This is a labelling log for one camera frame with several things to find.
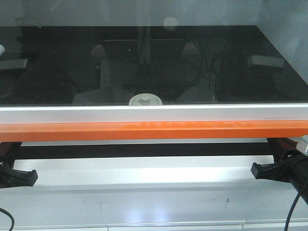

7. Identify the white rolled paper tube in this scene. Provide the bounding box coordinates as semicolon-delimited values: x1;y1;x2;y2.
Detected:
0;45;6;56

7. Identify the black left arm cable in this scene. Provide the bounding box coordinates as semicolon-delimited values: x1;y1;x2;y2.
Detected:
0;207;15;231

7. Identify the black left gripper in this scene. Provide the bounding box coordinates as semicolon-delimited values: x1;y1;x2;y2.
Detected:
0;142;38;188

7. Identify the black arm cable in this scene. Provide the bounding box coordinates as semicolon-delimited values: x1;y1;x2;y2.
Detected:
284;189;301;231
0;207;15;231

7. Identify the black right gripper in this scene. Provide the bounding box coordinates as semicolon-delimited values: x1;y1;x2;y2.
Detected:
251;137;308;202

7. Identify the glass jar with cream lid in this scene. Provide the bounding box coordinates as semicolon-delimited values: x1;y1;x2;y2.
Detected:
128;93;163;106

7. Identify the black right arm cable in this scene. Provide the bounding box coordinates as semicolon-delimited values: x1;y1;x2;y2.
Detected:
284;189;301;231

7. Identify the orange sash handle bar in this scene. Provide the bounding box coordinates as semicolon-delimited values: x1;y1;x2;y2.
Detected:
0;120;308;142

